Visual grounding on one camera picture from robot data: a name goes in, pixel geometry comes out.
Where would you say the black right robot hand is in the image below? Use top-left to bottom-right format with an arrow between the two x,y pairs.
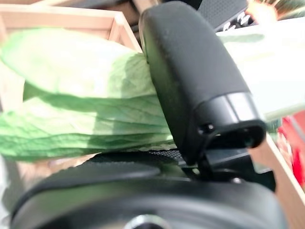
9,1 -> 288,229

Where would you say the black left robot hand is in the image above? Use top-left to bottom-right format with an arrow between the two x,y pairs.
197,0 -> 250,33

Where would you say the green napa cabbage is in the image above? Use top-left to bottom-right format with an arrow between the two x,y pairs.
0,18 -> 305,163

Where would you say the small orange pumpkin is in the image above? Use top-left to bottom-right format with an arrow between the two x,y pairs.
245,0 -> 279,22

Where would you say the green striped pumpkin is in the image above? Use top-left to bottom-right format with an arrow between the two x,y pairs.
274,0 -> 305,21

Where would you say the wooden potato crate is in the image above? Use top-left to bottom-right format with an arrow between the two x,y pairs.
0,4 -> 143,113

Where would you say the wooden carrot crate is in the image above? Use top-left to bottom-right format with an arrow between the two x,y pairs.
263,114 -> 305,229

